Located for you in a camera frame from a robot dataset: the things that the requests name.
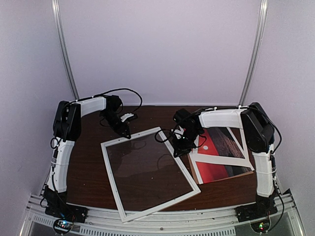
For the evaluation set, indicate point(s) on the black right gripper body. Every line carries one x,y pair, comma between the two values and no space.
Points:
187,142

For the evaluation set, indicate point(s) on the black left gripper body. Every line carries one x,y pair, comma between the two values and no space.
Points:
110,117

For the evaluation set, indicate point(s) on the clear acrylic sheet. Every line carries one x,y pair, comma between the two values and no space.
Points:
145,173

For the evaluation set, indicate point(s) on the white picture frame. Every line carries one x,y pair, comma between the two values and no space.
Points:
128,216

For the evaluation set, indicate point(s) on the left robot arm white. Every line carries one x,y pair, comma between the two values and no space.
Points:
67,129

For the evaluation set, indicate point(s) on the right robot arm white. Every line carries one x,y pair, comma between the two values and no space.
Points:
259,136

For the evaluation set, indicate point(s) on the red and dark photo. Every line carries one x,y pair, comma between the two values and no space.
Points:
211,169

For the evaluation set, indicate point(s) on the brown backing board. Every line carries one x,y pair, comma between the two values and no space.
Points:
194,175

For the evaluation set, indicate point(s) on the white mat board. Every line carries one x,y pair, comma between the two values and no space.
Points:
223,146

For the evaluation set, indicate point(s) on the left controller board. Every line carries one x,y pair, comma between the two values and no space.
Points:
62,226

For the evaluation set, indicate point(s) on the controller board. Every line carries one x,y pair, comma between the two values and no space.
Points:
261,226
62,226

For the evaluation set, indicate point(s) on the right controller board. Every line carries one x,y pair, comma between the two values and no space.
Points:
261,226

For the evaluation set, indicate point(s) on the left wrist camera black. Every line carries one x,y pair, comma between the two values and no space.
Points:
113,103

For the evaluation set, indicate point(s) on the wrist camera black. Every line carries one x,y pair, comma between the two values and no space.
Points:
180,115
113,103

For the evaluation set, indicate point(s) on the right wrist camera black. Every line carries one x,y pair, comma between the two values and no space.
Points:
180,115

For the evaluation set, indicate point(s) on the aluminium front rail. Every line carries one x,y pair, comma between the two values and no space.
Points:
209,222

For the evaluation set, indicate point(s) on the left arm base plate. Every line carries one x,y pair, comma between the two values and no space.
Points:
57,207

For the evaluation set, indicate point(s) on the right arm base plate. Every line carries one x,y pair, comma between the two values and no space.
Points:
262,207

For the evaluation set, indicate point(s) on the aluminium corner post left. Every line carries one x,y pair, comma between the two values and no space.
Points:
62,42

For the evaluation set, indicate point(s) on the aluminium corner post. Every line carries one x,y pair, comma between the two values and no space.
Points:
62,42
260,28

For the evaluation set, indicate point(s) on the aluminium corner post right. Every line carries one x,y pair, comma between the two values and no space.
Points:
260,28

